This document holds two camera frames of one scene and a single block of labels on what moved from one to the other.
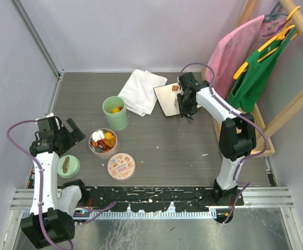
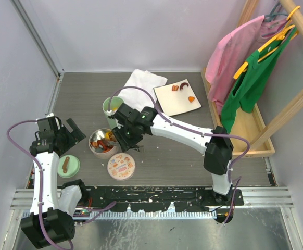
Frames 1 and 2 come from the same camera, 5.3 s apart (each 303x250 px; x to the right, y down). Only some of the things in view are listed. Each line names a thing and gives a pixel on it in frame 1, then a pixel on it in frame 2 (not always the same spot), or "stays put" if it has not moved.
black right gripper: (184, 110) → (125, 142)
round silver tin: (103, 143) stays put
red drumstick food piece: (102, 142) stays put
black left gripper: (76, 133) stays put
